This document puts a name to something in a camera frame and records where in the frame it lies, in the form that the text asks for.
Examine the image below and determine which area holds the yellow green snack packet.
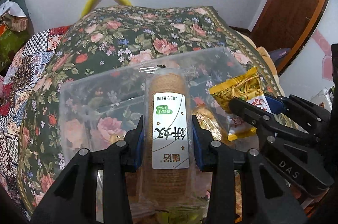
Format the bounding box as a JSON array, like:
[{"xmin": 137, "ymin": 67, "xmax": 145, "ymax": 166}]
[{"xmin": 209, "ymin": 67, "xmax": 271, "ymax": 142}]

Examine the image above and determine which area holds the round biscuit roll pack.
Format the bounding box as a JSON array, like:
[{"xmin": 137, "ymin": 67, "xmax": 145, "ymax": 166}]
[{"xmin": 140, "ymin": 66, "xmax": 206, "ymax": 211}]

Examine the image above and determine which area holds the beige fleece blanket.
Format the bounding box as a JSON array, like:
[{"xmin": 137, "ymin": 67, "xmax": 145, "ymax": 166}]
[{"xmin": 236, "ymin": 31, "xmax": 279, "ymax": 83}]

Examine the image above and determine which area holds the clear plastic storage box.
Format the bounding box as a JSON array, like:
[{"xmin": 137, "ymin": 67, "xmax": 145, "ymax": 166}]
[{"xmin": 58, "ymin": 46, "xmax": 261, "ymax": 223}]

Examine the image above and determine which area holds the brown wooden door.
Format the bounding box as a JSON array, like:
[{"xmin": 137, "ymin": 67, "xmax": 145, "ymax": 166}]
[{"xmin": 251, "ymin": 0, "xmax": 328, "ymax": 74}]

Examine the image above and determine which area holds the patchwork checkered quilt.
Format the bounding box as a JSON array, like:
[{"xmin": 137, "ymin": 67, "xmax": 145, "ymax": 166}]
[{"xmin": 1, "ymin": 26, "xmax": 69, "ymax": 223}]

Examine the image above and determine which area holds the floral green bedspread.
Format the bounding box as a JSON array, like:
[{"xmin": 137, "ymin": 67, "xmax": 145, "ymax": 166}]
[{"xmin": 18, "ymin": 5, "xmax": 283, "ymax": 213}]

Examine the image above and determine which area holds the pile of clothes on chair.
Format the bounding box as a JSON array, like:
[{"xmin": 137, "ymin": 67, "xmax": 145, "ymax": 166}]
[{"xmin": 1, "ymin": 0, "xmax": 30, "ymax": 71}]

